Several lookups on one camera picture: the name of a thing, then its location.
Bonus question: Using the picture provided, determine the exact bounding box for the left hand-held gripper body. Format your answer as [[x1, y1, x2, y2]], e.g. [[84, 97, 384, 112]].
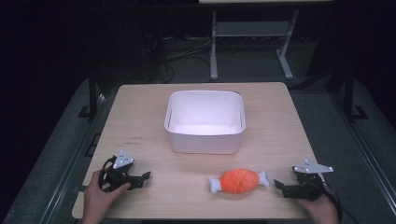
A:
[[100, 149, 140, 192]]

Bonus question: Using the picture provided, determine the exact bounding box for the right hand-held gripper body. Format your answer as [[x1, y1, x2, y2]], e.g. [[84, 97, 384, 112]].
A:
[[291, 159, 334, 202]]

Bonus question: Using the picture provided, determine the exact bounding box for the orange plush meat toy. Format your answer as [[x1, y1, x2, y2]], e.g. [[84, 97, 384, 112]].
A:
[[208, 168, 270, 195]]

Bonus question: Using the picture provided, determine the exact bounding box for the white plastic bin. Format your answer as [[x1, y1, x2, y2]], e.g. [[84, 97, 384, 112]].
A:
[[163, 90, 247, 155]]

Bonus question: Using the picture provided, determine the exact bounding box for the person's right hand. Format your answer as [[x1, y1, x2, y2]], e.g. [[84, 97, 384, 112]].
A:
[[296, 184, 341, 224]]

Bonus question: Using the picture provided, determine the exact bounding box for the person's left hand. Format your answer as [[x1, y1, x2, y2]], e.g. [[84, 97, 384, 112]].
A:
[[81, 170, 132, 224]]

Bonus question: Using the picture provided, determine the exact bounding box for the black metal stand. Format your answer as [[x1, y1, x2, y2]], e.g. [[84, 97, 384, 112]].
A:
[[340, 66, 370, 123], [78, 60, 102, 122]]

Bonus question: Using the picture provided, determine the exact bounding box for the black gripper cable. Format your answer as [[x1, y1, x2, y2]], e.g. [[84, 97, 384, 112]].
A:
[[98, 156, 117, 192], [320, 181, 363, 224]]

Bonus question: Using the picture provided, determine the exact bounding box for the bundle of floor cables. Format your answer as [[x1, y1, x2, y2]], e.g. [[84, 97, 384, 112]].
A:
[[144, 33, 213, 84]]

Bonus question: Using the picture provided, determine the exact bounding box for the white metal table frame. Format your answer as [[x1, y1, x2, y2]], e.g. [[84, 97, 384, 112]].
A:
[[209, 8, 301, 81]]

